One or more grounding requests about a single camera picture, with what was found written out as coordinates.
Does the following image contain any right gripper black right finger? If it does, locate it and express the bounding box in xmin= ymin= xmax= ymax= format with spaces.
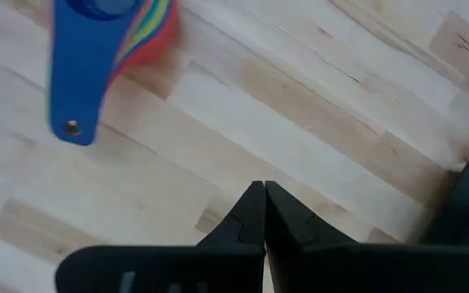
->
xmin=265 ymin=181 xmax=358 ymax=254

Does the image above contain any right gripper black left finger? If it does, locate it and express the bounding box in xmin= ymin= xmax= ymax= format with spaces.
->
xmin=195 ymin=181 xmax=267 ymax=247

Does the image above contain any indigo measuring cup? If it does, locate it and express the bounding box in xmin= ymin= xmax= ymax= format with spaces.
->
xmin=48 ymin=0 xmax=150 ymax=147

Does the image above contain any green measuring cup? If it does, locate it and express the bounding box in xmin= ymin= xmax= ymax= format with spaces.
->
xmin=112 ymin=0 xmax=169 ymax=73

